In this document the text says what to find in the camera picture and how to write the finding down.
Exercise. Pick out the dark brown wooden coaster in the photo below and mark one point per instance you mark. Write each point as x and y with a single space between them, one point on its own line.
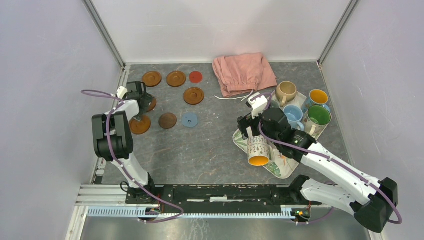
167 120

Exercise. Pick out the light blue ceramic mug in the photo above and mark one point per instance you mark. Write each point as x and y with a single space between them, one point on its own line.
294 116

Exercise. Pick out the pink folded cloth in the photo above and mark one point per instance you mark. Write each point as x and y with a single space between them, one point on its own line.
239 74

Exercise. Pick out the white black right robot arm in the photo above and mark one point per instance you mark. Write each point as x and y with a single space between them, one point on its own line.
371 201

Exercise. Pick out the light blue round coaster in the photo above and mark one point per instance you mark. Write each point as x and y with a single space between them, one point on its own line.
189 120

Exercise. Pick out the floral mug green inside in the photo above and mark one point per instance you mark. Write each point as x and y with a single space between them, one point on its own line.
316 119

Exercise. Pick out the floral leaf print tray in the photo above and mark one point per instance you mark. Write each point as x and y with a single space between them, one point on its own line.
280 166

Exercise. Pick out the white mug orange inside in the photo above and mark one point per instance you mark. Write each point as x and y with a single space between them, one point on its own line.
259 152

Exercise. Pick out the beige ceramic mug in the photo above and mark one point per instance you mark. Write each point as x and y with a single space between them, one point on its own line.
285 92

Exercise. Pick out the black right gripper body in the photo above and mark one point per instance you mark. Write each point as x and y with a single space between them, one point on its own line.
270 135

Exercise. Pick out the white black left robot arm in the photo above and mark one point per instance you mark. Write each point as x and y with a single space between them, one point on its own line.
113 140

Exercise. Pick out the red round coaster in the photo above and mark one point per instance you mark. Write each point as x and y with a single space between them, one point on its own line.
195 77

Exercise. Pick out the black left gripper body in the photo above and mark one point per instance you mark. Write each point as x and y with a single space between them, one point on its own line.
147 99

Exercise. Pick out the blue butterfly mug orange inside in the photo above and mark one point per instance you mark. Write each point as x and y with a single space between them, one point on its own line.
316 97

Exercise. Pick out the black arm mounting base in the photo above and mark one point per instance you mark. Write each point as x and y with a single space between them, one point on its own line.
218 199

